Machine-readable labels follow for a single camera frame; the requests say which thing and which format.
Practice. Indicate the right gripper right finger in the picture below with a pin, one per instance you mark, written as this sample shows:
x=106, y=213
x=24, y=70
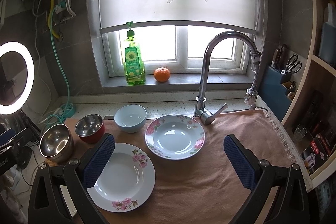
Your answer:
x=257, y=178

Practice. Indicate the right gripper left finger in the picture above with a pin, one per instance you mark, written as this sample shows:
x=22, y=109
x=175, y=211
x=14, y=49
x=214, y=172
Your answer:
x=82, y=174

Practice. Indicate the large stainless steel bowl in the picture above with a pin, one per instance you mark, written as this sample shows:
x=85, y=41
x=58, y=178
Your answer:
x=57, y=143

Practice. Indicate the red steel bowl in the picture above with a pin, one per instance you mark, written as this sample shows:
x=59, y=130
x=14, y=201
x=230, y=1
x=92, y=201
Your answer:
x=90, y=128

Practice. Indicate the light blue ceramic bowl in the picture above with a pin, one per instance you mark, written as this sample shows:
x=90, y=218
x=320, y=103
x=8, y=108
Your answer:
x=131, y=118

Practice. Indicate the floral deep plate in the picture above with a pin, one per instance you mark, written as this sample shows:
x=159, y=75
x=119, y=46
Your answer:
x=175, y=137

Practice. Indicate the wooden shelf unit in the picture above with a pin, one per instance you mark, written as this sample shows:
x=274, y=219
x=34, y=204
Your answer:
x=315, y=86

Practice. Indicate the blue knife block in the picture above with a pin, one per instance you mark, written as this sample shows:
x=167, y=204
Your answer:
x=274, y=93

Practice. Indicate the green dish soap bottle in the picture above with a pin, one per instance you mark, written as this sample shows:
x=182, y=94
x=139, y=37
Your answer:
x=133, y=65

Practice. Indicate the scissors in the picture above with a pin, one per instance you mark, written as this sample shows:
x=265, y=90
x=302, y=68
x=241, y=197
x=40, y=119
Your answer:
x=293, y=65

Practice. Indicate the orange tangerine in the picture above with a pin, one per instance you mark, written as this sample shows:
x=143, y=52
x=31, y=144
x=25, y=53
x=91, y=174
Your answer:
x=162, y=74

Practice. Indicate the ring light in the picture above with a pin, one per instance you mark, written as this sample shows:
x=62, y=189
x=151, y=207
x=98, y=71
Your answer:
x=24, y=52

